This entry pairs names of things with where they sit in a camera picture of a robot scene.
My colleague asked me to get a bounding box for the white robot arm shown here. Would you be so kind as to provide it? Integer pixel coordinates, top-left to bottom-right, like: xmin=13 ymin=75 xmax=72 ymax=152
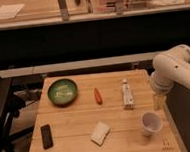
xmin=149 ymin=44 xmax=190 ymax=109

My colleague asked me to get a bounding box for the white cup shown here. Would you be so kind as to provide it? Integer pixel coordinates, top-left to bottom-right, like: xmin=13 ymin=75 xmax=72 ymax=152
xmin=140 ymin=112 xmax=163 ymax=137

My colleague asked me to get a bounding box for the white bottle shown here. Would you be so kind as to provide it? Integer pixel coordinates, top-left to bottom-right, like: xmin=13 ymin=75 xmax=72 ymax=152
xmin=122 ymin=79 xmax=134 ymax=110

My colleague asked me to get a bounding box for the white sponge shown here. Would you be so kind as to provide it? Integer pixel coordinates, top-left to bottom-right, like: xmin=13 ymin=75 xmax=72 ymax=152
xmin=90 ymin=122 xmax=110 ymax=145

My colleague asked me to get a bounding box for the green bowl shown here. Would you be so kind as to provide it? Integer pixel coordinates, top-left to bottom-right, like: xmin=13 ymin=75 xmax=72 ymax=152
xmin=47 ymin=78 xmax=78 ymax=106

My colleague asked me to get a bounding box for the black chair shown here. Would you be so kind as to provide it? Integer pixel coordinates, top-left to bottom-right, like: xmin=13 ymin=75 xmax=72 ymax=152
xmin=0 ymin=77 xmax=34 ymax=152

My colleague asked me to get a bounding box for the white paper sheet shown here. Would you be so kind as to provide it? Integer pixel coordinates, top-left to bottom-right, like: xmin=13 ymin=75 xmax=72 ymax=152
xmin=0 ymin=4 xmax=24 ymax=20

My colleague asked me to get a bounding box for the metal post right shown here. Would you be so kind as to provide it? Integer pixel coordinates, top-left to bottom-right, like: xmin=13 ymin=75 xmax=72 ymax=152
xmin=115 ymin=0 xmax=124 ymax=15

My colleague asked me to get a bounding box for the metal post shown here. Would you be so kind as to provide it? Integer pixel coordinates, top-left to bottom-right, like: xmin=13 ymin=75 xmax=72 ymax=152
xmin=115 ymin=0 xmax=124 ymax=15
xmin=58 ymin=0 xmax=69 ymax=21

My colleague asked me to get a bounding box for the metal post left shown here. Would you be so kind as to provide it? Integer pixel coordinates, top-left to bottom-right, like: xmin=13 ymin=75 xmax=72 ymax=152
xmin=58 ymin=0 xmax=69 ymax=21

